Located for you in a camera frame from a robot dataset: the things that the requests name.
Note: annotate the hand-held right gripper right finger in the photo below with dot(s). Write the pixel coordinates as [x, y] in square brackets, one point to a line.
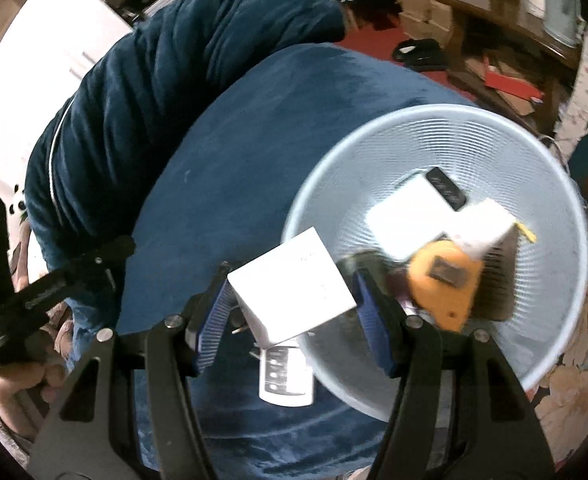
[373, 330]

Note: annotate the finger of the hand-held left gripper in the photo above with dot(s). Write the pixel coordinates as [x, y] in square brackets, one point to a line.
[79, 270]

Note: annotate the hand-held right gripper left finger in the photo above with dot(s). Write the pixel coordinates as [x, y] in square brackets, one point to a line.
[214, 320]

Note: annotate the orange tape measure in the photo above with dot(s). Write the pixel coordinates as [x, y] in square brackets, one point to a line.
[438, 285]

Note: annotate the white charger adapter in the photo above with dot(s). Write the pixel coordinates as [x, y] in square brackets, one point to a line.
[294, 290]
[286, 375]

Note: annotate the white power bank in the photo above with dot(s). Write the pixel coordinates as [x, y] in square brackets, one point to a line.
[403, 220]

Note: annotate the brown comb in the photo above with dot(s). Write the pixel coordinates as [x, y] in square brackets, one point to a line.
[498, 285]

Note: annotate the light blue mesh basket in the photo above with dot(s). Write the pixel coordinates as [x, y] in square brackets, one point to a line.
[523, 160]

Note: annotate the person's left hand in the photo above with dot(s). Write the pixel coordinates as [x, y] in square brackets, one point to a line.
[24, 390]

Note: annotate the panda plush toy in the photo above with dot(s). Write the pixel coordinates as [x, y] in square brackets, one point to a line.
[19, 200]

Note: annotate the blue plush blanket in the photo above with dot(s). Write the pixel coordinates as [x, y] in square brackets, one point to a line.
[224, 160]

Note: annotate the floral cloth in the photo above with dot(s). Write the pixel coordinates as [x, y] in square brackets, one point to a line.
[573, 385]

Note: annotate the white cabinet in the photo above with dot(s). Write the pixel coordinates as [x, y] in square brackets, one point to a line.
[49, 60]

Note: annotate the red paper sheet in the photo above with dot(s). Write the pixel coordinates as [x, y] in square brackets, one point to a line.
[508, 85]

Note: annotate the black shoe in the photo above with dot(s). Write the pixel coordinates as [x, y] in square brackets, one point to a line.
[418, 52]

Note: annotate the stack of cardboard boxes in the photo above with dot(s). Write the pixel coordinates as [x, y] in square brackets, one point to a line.
[423, 0]

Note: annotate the wooden table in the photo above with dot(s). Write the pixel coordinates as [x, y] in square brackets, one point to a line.
[498, 10]

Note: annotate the metal bin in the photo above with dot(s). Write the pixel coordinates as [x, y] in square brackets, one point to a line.
[561, 0]

